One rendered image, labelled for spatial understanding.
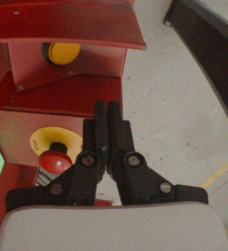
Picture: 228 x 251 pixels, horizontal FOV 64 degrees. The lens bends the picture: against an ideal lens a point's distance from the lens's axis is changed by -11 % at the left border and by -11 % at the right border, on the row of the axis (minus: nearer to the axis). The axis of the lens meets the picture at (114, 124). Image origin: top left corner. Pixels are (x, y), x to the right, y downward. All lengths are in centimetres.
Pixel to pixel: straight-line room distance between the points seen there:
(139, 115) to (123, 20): 112
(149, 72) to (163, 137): 54
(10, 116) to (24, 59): 6
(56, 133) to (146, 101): 101
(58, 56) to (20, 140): 11
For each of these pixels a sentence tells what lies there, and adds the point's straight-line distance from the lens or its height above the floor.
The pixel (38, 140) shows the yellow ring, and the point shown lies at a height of 78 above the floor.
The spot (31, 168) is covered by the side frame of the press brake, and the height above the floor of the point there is 19.
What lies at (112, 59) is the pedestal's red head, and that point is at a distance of 25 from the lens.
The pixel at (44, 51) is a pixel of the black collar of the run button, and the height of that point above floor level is 73.
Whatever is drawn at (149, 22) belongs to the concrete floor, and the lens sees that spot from 98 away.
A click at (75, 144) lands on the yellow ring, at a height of 78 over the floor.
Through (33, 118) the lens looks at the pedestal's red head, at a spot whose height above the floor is 78.
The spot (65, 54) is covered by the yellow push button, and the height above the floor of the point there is 73.
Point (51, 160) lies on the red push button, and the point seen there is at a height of 81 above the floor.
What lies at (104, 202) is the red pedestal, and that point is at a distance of 233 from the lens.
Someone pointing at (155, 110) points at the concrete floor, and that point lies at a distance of 126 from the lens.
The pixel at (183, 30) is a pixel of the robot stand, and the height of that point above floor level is 24.
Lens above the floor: 93
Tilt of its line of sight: 44 degrees down
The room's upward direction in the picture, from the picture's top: 179 degrees counter-clockwise
